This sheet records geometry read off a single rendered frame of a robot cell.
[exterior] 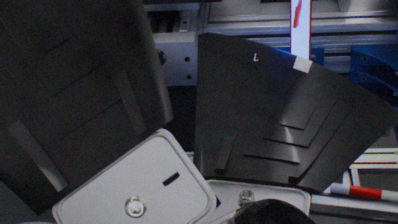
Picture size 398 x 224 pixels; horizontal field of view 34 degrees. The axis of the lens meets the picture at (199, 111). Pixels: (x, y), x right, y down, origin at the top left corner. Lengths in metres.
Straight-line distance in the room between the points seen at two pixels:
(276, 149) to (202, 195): 0.15
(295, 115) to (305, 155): 0.06
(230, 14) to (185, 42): 0.19
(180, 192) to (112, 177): 0.04
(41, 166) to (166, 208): 0.08
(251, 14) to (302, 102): 0.64
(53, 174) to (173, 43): 0.70
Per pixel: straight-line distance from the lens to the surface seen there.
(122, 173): 0.41
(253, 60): 0.67
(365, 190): 0.96
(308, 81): 0.66
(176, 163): 0.41
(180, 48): 1.08
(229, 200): 0.50
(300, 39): 0.80
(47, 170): 0.41
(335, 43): 1.22
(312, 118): 0.60
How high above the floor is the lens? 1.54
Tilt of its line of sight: 37 degrees down
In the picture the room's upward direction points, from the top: 6 degrees counter-clockwise
